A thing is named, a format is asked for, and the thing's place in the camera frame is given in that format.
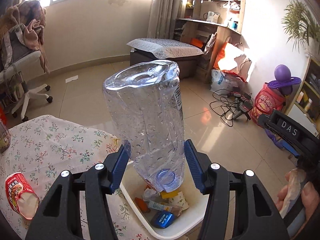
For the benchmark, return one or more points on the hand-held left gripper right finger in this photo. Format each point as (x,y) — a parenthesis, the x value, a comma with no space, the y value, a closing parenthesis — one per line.
(197,172)

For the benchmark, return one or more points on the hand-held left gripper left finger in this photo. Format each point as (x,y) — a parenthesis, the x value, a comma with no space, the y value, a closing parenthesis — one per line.
(118,170)

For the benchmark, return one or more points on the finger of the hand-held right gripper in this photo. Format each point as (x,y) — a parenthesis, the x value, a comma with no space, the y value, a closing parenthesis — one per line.
(268,125)

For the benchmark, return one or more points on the orange peel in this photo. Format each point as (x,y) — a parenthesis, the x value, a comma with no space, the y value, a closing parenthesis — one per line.
(141,203)

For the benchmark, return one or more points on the white wrapper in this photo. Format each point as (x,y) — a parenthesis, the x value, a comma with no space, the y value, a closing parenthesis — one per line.
(293,195)

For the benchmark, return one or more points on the clear plastic bottle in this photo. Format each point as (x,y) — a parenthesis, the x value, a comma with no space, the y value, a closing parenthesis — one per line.
(142,117)

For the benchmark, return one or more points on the dark blue cardboard box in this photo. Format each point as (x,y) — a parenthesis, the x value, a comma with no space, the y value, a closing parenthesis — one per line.
(162,220)

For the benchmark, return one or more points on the white plastic bin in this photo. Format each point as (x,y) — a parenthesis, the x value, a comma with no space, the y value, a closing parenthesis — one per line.
(180,231)

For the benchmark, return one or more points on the red printed paper cup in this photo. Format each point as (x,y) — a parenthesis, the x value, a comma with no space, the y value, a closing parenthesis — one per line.
(21,195)

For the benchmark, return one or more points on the person's right hand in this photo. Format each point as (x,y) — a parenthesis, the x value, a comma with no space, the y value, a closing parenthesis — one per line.
(311,197)

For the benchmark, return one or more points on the purple blue cloth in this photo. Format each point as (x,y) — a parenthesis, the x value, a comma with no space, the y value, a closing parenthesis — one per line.
(275,137)

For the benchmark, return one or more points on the red printed bag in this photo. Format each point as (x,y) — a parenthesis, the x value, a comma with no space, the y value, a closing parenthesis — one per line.
(267,102)

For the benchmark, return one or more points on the white cube shelf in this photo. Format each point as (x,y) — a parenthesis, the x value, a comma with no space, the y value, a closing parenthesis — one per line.
(307,100)

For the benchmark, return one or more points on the purple ball toy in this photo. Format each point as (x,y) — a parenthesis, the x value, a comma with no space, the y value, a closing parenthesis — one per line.
(283,75)

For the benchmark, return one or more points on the floral tablecloth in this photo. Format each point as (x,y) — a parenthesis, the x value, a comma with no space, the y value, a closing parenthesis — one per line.
(62,142)

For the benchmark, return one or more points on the white printed plastic bag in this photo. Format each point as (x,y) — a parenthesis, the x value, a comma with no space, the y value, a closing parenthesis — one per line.
(221,81)

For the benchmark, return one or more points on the orange plastic bag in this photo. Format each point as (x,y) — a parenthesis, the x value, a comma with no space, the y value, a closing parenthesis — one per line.
(230,60)

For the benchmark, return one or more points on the white paper slip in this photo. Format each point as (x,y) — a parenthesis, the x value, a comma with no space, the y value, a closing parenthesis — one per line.
(72,79)

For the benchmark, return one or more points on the dark storage ottoman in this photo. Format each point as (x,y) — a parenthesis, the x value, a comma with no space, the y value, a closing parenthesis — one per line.
(185,65)

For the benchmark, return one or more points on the wooden desk with hutch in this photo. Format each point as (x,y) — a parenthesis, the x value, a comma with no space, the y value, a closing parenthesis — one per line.
(220,30)

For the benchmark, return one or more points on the green potted plant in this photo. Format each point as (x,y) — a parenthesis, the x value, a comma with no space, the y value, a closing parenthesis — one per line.
(300,22)

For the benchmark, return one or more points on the clear jar with black lid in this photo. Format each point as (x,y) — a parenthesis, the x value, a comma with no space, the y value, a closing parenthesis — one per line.
(3,137)

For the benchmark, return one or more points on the quilted grey cover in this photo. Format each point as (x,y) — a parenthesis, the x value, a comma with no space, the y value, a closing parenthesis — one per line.
(165,47)

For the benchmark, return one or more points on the low bookshelf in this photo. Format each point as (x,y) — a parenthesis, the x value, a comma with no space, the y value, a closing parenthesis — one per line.
(10,97)

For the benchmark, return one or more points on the white office chair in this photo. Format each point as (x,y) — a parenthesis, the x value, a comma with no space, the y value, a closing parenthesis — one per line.
(27,62)

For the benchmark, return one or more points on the beige curtain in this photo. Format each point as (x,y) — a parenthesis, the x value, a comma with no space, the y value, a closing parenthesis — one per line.
(166,7)

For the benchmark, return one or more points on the pink cloth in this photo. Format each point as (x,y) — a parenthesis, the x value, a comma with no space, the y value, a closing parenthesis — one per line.
(35,35)

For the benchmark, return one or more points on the grey backpack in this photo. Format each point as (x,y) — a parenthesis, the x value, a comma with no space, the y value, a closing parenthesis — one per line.
(15,45)

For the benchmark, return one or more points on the brown blanket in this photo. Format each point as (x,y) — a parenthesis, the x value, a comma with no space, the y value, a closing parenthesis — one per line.
(25,10)

